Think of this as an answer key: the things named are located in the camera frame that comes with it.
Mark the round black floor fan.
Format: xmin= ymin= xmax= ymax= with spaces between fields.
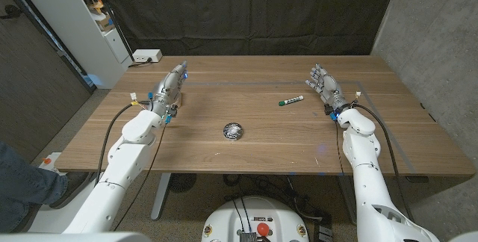
xmin=167 ymin=173 xmax=198 ymax=193

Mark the black door handle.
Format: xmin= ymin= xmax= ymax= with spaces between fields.
xmin=0 ymin=4 xmax=22 ymax=19

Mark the small cardboard box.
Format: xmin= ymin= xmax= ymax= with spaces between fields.
xmin=97 ymin=13 xmax=116 ymax=32

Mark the black backdrop stand pole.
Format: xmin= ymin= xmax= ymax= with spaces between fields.
xmin=87 ymin=0 xmax=135 ymax=62

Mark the white robot torso base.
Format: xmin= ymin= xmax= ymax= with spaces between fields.
xmin=201 ymin=196 xmax=310 ymax=242

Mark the white shelf cabinet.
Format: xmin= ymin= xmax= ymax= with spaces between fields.
xmin=10 ymin=0 xmax=134 ymax=90

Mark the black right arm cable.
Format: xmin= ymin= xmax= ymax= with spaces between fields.
xmin=350 ymin=102 xmax=414 ymax=223

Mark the white power strip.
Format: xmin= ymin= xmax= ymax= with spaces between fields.
xmin=132 ymin=49 xmax=164 ymax=63

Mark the white marker with green cap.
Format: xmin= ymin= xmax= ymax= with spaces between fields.
xmin=278 ymin=95 xmax=305 ymax=107

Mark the round silver glitter compact mirror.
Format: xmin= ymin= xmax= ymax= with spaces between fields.
xmin=223 ymin=122 xmax=244 ymax=141

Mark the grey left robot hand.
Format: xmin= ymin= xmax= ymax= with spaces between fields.
xmin=149 ymin=60 xmax=189 ymax=118

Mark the light blue floor item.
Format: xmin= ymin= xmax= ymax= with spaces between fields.
xmin=86 ymin=72 xmax=105 ymax=88

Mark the black backdrop curtain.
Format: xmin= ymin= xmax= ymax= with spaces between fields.
xmin=93 ymin=0 xmax=400 ymax=57

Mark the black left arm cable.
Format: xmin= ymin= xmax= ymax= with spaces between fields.
xmin=95 ymin=101 xmax=151 ymax=187

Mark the person's leg in jeans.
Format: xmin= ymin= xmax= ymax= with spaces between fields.
xmin=0 ymin=140 xmax=69 ymax=234

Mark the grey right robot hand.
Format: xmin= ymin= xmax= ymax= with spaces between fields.
xmin=305 ymin=62 xmax=352 ymax=114

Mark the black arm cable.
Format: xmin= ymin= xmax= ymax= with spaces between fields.
xmin=95 ymin=101 xmax=151 ymax=187
xmin=350 ymin=102 xmax=414 ymax=223

